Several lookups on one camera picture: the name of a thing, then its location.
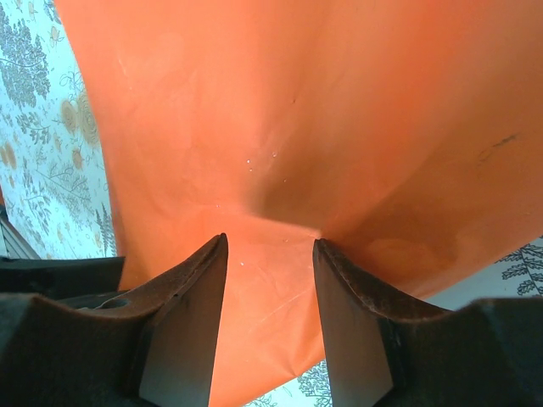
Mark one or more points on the orange wrapping paper sheet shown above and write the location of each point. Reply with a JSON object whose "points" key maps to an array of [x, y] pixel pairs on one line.
{"points": [[297, 106]]}

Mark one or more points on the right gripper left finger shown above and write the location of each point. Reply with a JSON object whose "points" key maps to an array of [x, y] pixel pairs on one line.
{"points": [[106, 352]]}

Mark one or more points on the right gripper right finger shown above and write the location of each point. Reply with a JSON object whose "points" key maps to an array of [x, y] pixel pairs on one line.
{"points": [[424, 356]]}

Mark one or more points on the wide aluminium frame rail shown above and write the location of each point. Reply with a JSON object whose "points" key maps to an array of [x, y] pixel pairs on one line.
{"points": [[15, 241]]}

